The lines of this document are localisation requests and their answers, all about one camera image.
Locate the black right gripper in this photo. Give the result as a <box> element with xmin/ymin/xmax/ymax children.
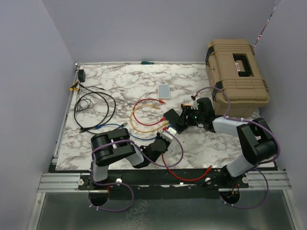
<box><xmin>176</xmin><ymin>105</ymin><xmax>205</xmax><ymax>126</ymax></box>

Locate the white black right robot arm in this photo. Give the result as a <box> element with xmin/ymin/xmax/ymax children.
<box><xmin>175</xmin><ymin>97</ymin><xmax>280</xmax><ymax>187</ymax></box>

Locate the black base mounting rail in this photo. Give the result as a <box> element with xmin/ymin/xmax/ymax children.
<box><xmin>77</xmin><ymin>169</ymin><xmax>248</xmax><ymax>200</ymax></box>

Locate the thin black adapter cord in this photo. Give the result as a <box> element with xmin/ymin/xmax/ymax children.
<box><xmin>74</xmin><ymin>79</ymin><xmax>106</xmax><ymax>113</ymax></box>

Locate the white small router box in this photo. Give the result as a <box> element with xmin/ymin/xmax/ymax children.
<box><xmin>158</xmin><ymin>84</ymin><xmax>171</xmax><ymax>99</ymax></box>

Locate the black network switch box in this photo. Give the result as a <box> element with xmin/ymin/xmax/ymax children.
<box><xmin>163</xmin><ymin>109</ymin><xmax>188</xmax><ymax>134</ymax></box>

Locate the yellow black screwdriver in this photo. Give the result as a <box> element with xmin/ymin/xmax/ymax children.
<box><xmin>70</xmin><ymin>81</ymin><xmax>79</xmax><ymax>91</ymax></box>

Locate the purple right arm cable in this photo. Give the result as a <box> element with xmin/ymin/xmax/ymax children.
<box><xmin>191</xmin><ymin>86</ymin><xmax>283</xmax><ymax>209</ymax></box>

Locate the yellow ethernet cable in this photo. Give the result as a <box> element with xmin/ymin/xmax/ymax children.
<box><xmin>130</xmin><ymin>104</ymin><xmax>170</xmax><ymax>133</ymax></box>

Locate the green screwdriver at wall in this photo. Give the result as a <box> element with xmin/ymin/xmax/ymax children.
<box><xmin>141</xmin><ymin>61</ymin><xmax>154</xmax><ymax>65</ymax></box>

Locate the tan plastic tool case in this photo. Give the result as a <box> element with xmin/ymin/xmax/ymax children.
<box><xmin>205</xmin><ymin>39</ymin><xmax>270</xmax><ymax>117</ymax></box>

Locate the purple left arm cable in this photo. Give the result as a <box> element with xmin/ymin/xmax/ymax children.
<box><xmin>90</xmin><ymin>130</ymin><xmax>185</xmax><ymax>213</ymax></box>

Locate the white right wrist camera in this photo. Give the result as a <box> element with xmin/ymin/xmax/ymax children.
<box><xmin>191</xmin><ymin>94</ymin><xmax>199</xmax><ymax>110</ymax></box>

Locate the blue ethernet cable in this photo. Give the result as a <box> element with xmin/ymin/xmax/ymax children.
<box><xmin>94</xmin><ymin>123</ymin><xmax>174</xmax><ymax>141</ymax></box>

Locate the black power adapter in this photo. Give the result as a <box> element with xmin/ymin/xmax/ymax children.
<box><xmin>78</xmin><ymin>69</ymin><xmax>86</xmax><ymax>83</ymax></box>

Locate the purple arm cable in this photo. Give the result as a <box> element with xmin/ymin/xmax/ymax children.
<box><xmin>191</xmin><ymin>86</ymin><xmax>283</xmax><ymax>209</ymax></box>
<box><xmin>90</xmin><ymin>130</ymin><xmax>185</xmax><ymax>213</ymax></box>

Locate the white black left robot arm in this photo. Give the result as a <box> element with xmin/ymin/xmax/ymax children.
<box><xmin>89</xmin><ymin>128</ymin><xmax>173</xmax><ymax>189</ymax></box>

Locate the yellow black utility knife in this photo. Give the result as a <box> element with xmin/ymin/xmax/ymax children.
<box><xmin>181</xmin><ymin>103</ymin><xmax>192</xmax><ymax>108</ymax></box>

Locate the aluminium frame rail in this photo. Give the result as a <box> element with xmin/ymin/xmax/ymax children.
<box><xmin>26</xmin><ymin>63</ymin><xmax>83</xmax><ymax>230</ymax></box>

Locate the black ethernet cable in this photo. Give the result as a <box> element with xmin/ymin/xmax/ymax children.
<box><xmin>74</xmin><ymin>92</ymin><xmax>128</xmax><ymax>135</ymax></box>

